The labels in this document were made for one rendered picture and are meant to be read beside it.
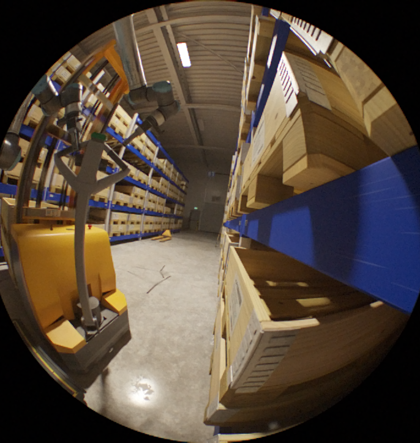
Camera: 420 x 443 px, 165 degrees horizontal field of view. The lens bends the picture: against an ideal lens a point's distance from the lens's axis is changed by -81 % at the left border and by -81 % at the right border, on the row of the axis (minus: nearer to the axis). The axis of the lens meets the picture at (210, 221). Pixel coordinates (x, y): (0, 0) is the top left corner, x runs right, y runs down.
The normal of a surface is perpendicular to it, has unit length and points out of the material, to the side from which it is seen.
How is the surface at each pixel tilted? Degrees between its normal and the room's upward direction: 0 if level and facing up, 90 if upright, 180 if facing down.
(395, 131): 180
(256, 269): 90
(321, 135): 90
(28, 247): 68
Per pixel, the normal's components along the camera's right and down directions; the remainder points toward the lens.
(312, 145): -0.74, -0.11
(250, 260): -0.07, -0.02
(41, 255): 0.99, -0.13
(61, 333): 0.51, -0.86
